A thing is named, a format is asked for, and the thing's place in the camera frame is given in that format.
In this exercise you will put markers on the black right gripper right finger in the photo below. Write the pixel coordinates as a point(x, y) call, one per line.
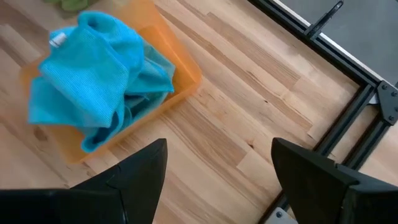
point(326, 199)

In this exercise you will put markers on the translucent orange plastic basket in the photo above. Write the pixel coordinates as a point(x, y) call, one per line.
point(183, 71)

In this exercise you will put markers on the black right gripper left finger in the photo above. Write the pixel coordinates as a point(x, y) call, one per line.
point(130, 193)

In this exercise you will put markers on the green microfiber towel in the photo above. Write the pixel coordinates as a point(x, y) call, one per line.
point(73, 4)

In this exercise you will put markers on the black aluminium table frame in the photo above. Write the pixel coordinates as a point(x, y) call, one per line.
point(345, 119)

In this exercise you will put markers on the silver metal bracket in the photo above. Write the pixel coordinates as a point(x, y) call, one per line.
point(280, 217)

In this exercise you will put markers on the black corner bracket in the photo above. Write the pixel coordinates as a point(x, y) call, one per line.
point(388, 102)

